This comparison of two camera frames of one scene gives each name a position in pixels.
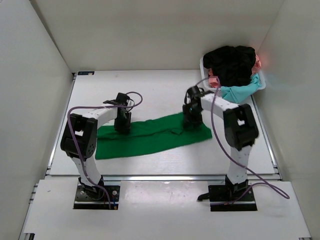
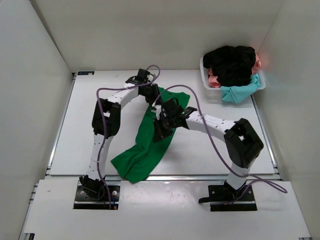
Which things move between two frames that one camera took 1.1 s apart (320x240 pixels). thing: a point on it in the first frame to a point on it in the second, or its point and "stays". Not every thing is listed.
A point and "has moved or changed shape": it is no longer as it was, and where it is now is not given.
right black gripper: [195, 121] to [160, 133]
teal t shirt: [239, 93] stays
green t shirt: [146, 135] has moved or changed shape
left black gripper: [119, 128] to [155, 87]
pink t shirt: [214, 81] stays
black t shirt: [232, 65] stays
